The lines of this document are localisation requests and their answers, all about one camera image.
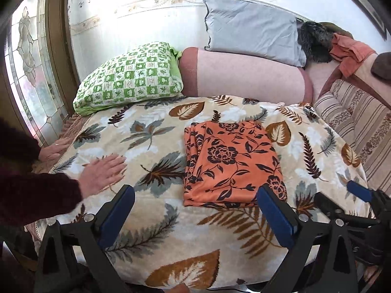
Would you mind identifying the person's left hand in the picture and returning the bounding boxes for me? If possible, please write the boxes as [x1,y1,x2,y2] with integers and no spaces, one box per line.
[38,138,72,162]

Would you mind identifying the black furry garment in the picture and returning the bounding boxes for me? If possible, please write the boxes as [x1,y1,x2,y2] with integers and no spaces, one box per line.
[298,21,333,63]

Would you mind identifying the striped beige quilt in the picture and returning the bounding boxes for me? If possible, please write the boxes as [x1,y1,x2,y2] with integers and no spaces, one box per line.
[314,79,390,194]

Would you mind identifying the dark brown cloth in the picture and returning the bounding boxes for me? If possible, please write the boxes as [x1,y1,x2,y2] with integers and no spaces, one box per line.
[370,52,391,81]

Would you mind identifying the salmon orange cloth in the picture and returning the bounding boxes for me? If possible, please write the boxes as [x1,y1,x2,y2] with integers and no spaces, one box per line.
[329,33,376,78]

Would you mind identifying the dark red sleeve forearm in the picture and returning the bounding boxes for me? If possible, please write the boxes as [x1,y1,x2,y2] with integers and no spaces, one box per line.
[1,120,82,226]

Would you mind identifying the beige leaf-pattern blanket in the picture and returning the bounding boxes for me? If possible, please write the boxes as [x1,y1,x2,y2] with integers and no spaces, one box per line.
[37,95,370,290]

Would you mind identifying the stained glass window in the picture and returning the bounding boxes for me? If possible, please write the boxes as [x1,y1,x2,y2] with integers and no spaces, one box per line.
[5,0,68,146]

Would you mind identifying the orange black floral garment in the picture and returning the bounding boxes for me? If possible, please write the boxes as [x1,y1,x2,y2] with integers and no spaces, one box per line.
[184,121,288,209]

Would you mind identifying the person's right hand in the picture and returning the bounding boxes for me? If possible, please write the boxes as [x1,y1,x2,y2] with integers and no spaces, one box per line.
[78,154,127,199]

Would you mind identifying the pink bolster cushion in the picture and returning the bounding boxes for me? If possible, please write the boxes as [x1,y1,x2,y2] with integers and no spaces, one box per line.
[178,47,314,105]

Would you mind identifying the green white patterned pillow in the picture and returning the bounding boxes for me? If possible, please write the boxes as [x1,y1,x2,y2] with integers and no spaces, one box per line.
[73,42,184,116]

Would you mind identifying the grey blue pillow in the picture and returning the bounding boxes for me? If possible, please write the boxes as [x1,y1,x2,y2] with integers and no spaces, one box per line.
[203,0,307,67]

